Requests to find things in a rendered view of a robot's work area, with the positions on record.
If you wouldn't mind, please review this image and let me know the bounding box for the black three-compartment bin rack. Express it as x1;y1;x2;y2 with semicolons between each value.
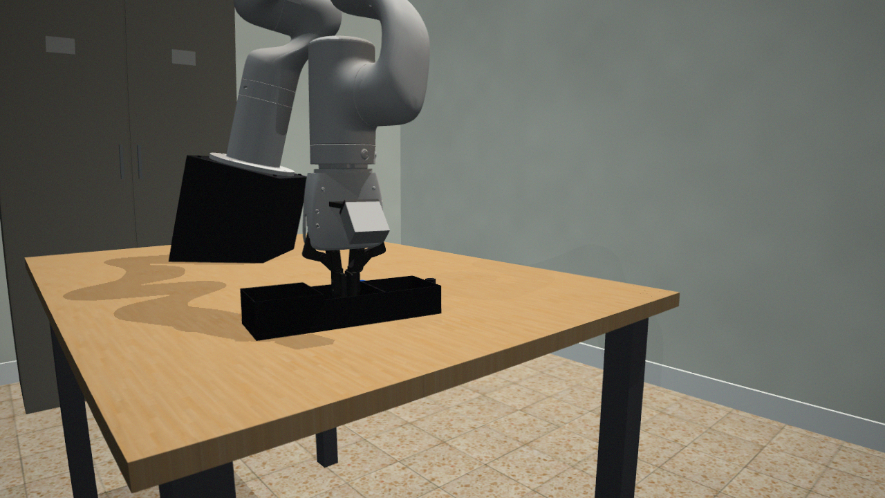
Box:
240;275;442;341

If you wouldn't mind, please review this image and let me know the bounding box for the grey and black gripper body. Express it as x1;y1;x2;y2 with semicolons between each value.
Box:
303;169;383;250

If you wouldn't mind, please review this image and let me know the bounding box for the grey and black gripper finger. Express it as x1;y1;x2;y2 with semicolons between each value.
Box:
344;243;386;297
302;233;347;298

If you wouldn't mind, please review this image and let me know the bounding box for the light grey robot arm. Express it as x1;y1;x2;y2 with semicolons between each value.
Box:
209;0;430;244

